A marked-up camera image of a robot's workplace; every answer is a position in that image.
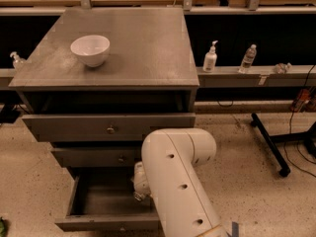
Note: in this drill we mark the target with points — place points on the clear plastic water bottle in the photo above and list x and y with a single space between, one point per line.
248 59

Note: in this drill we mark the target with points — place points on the white lotion pump bottle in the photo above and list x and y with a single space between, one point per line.
210 58

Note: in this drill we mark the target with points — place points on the black stand base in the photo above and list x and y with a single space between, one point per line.
308 138

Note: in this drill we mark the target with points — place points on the orange power tool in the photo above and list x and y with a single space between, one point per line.
304 101

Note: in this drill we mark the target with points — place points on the white ceramic bowl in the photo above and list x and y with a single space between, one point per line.
92 50

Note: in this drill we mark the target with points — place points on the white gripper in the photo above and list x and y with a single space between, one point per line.
140 182

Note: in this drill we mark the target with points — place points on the grey open bottom drawer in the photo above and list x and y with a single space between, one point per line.
102 199

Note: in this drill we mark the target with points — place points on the crumpled clear plastic wrap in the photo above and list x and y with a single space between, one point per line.
282 68

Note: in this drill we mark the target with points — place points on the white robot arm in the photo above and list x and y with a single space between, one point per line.
166 173

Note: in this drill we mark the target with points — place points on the grey middle drawer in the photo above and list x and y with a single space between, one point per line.
113 156

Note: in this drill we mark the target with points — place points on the grey wooden drawer cabinet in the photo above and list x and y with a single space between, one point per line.
150 69

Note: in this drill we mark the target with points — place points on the grey top drawer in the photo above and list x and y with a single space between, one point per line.
79 128

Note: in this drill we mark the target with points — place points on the grey metal shelf rail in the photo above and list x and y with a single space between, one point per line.
257 76

